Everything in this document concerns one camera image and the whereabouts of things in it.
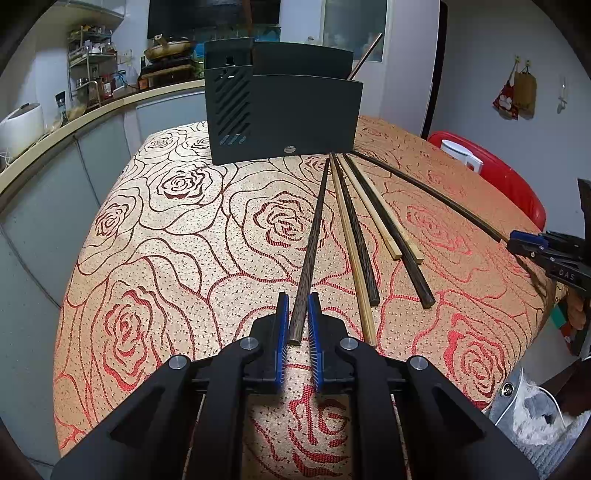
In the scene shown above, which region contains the person's right hand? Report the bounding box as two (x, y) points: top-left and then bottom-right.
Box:
(567, 288), (589, 330)

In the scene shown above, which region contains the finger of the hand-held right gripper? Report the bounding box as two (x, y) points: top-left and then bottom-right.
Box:
(506, 231), (550, 266)

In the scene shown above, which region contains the brown hanging bag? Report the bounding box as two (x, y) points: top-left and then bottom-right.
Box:
(514, 67), (537, 117)

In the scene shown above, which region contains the rose patterned tablecloth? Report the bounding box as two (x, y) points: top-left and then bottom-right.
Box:
(53, 115), (561, 480)

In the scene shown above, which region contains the red patterned hanging bag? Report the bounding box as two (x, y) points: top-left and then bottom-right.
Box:
(492, 69), (519, 121)

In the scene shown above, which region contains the black range hood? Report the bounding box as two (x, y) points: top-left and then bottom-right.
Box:
(148, 0), (281, 40)

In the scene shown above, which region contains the white rice cooker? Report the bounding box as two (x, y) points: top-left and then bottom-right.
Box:
(0, 102), (45, 160)

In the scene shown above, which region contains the white cup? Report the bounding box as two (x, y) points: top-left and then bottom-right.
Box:
(440, 140), (483, 174)

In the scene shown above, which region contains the red chair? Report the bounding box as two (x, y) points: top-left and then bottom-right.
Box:
(427, 131), (546, 227)

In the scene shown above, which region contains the wok pan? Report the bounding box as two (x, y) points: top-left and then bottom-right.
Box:
(143, 37), (197, 61)

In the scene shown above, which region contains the thin black chopstick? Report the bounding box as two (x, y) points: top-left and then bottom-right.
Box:
(353, 151), (513, 244)

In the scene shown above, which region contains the kitchen counter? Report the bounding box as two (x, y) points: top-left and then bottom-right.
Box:
(0, 78), (206, 199)

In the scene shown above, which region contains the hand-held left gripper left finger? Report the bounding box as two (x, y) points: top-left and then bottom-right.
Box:
(51, 292), (291, 480)

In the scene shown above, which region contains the black utensil holder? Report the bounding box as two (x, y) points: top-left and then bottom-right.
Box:
(204, 38), (365, 165)

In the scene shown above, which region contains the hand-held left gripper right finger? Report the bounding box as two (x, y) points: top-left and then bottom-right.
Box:
(307, 292), (541, 480)

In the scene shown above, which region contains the white refrigerator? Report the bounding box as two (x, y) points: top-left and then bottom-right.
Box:
(318, 0), (446, 134)

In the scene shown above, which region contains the brown chopstick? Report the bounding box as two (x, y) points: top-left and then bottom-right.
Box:
(347, 32), (384, 80)

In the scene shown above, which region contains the white furry cushion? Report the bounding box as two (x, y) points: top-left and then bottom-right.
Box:
(489, 369), (583, 446)

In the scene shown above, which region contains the metal spice rack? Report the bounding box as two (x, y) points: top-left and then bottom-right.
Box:
(67, 25), (118, 104)

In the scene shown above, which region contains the light bamboo chopstick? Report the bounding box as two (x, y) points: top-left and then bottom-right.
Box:
(369, 182), (424, 265)
(341, 154), (402, 260)
(331, 154), (377, 348)

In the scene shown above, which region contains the dark wood chopstick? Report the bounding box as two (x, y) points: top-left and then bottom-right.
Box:
(287, 154), (332, 347)
(344, 154), (436, 309)
(333, 154), (380, 306)

